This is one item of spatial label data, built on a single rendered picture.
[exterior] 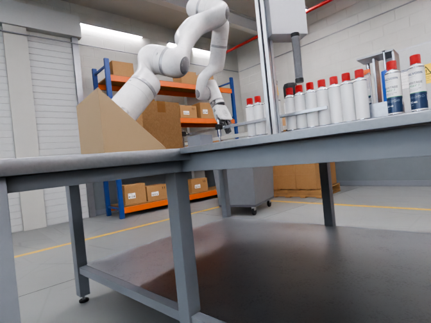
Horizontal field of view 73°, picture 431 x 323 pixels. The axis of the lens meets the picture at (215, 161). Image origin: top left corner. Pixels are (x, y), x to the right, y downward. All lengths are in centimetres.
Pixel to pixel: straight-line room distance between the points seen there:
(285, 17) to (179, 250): 105
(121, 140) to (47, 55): 470
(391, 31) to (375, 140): 551
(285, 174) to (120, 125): 431
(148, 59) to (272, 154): 74
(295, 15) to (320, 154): 84
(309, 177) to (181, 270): 397
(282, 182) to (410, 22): 332
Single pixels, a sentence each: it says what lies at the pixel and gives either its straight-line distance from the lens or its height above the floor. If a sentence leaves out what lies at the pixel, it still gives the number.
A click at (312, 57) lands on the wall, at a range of 672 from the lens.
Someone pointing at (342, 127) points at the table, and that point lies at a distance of 67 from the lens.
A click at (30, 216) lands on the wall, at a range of 521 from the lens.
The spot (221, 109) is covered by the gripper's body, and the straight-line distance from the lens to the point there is 169.
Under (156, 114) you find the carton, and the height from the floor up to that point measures 105.
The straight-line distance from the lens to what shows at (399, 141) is 69.
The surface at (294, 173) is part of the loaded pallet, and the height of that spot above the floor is 40.
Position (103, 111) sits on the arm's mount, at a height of 97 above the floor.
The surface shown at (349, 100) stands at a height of 97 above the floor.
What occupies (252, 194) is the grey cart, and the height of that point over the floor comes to 28.
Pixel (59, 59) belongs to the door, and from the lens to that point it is 568.
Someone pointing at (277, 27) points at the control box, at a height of 131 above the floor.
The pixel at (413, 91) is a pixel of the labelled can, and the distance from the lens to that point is 128.
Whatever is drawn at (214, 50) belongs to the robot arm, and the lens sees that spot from 169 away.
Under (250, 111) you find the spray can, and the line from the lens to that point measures 155.
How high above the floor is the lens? 78
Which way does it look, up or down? level
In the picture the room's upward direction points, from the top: 6 degrees counter-clockwise
